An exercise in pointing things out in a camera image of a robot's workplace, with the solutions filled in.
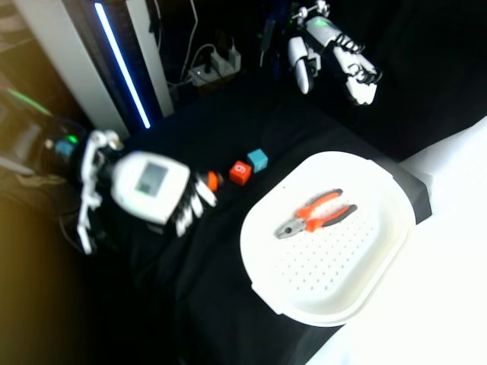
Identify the red number cube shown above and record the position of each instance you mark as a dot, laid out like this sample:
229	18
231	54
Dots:
240	173

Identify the white power strip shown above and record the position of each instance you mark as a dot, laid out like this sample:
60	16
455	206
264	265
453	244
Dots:
217	64

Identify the blue cube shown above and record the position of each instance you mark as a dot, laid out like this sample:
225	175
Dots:
258	160

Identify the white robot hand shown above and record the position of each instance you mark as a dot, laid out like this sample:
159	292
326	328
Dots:
148	186
323	30

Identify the white perforated basin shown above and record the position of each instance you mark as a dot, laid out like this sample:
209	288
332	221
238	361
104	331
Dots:
335	273

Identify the white column with light strip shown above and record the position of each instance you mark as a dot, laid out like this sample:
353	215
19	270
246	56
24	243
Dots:
72	57

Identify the black table cloth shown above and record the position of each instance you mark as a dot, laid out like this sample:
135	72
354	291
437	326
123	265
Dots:
213	296

